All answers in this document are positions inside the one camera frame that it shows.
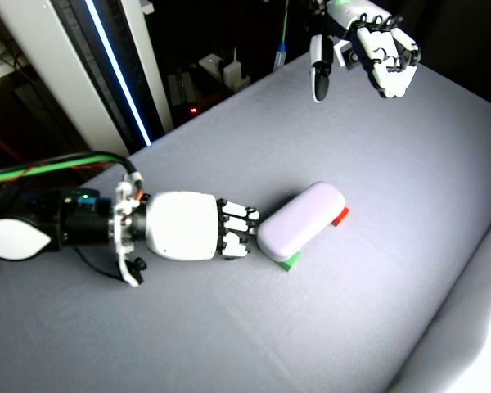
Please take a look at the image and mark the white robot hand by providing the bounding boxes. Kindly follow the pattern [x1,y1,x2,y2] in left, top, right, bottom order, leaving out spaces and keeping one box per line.
[309,0,421,103]
[145,190,262,262]

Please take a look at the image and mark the lilac glasses case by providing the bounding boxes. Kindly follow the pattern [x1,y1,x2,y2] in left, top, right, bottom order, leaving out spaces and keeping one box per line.
[256,182,347,261]

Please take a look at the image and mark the green rectangular block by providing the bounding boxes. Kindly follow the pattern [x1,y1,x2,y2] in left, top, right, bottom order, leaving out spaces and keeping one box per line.
[277,251,303,273]

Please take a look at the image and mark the grey table cloth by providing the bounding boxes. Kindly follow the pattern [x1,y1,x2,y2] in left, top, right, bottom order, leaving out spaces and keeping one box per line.
[0,40,491,393]

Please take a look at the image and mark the white power adapter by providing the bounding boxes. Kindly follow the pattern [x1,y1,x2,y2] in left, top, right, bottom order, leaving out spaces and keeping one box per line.
[223,47,250,93]

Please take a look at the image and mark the red rectangular block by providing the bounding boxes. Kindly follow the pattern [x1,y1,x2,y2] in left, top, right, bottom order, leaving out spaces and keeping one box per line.
[331,206,351,227]

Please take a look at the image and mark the white square plug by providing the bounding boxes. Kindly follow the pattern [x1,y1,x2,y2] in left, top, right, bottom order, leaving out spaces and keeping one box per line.
[198,53,226,79]

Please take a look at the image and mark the white column with blue light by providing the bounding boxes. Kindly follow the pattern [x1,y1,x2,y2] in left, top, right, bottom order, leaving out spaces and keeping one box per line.
[0,0,175,173]

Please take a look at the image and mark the green cable with blue plug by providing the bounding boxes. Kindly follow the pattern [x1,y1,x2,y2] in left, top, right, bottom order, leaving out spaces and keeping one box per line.
[273,0,291,73]

